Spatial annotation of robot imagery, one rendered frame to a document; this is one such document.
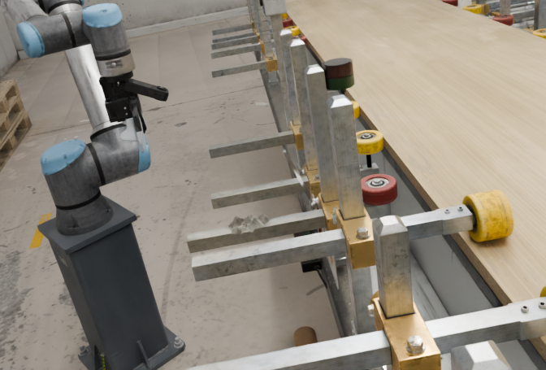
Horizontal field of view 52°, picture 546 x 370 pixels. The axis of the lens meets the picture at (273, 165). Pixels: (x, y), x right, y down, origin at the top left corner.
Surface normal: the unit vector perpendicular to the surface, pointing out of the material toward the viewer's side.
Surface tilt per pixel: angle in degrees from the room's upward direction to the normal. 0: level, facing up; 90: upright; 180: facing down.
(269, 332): 0
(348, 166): 90
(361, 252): 90
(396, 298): 90
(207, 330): 0
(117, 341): 90
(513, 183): 0
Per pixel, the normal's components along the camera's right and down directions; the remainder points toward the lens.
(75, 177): 0.48, 0.29
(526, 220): -0.16, -0.90
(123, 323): 0.65, 0.22
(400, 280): 0.10, 0.41
